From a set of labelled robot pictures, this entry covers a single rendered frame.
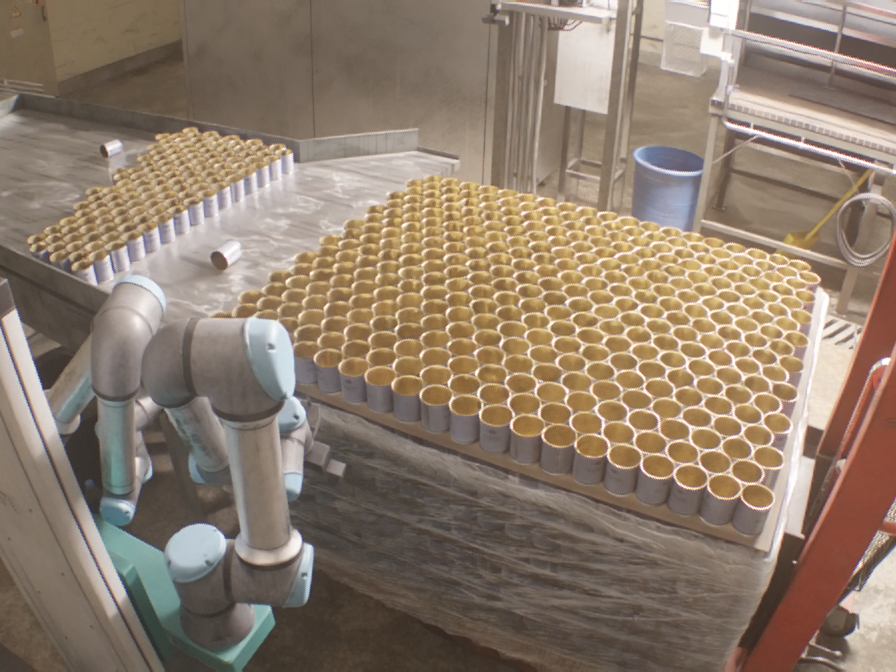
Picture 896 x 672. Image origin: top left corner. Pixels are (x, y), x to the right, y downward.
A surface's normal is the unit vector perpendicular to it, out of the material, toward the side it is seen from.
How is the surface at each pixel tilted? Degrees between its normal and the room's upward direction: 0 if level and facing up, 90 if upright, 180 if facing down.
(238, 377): 75
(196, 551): 7
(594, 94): 90
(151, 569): 0
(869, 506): 90
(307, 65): 90
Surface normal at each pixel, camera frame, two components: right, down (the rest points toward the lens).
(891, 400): -0.47, 0.48
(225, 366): 0.04, 0.16
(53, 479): 0.92, 0.24
